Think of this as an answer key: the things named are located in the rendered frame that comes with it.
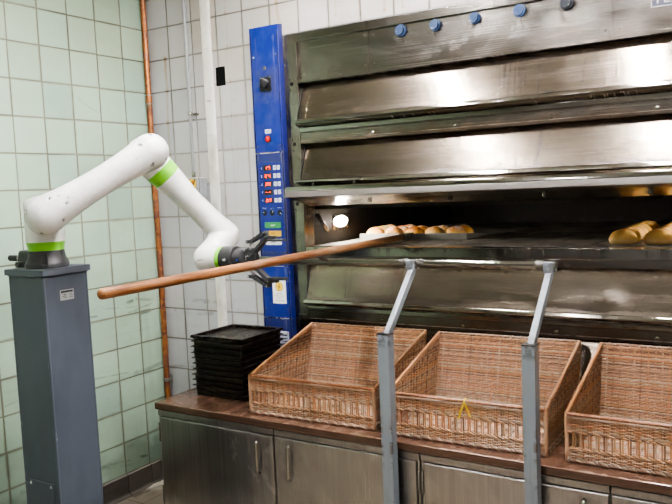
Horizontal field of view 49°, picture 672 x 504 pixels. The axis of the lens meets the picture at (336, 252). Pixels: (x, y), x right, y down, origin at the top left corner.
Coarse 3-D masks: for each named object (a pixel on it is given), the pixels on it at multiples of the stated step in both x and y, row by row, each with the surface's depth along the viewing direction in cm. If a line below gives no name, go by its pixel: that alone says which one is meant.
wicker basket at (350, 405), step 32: (288, 352) 308; (320, 352) 319; (352, 352) 311; (416, 352) 289; (256, 384) 284; (288, 384) 276; (320, 384) 269; (352, 384) 309; (288, 416) 277; (320, 416) 270; (352, 416) 263
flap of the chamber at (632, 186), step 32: (288, 192) 311; (320, 192) 303; (352, 192) 295; (384, 192) 287; (416, 192) 280; (448, 192) 275; (480, 192) 270; (512, 192) 266; (544, 192) 262; (576, 192) 258; (608, 192) 254; (640, 192) 250
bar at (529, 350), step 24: (312, 264) 281; (336, 264) 275; (360, 264) 269; (384, 264) 264; (408, 264) 258; (432, 264) 254; (456, 264) 249; (480, 264) 245; (504, 264) 240; (528, 264) 236; (552, 264) 231; (408, 288) 255; (384, 336) 241; (384, 360) 242; (528, 360) 216; (384, 384) 242; (528, 384) 216; (384, 408) 243; (528, 408) 217; (384, 432) 244; (528, 432) 218; (384, 456) 245; (528, 456) 219; (384, 480) 246; (528, 480) 219
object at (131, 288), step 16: (368, 240) 309; (384, 240) 318; (400, 240) 332; (288, 256) 260; (304, 256) 268; (320, 256) 278; (192, 272) 220; (208, 272) 225; (224, 272) 231; (240, 272) 239; (112, 288) 194; (128, 288) 198; (144, 288) 203
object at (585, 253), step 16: (368, 256) 310; (384, 256) 306; (400, 256) 302; (416, 256) 298; (432, 256) 295; (448, 256) 291; (464, 256) 288; (480, 256) 284; (496, 256) 281; (512, 256) 277; (528, 256) 274; (544, 256) 271; (560, 256) 268; (576, 256) 265; (592, 256) 262; (608, 256) 259; (624, 256) 256; (640, 256) 253; (656, 256) 251
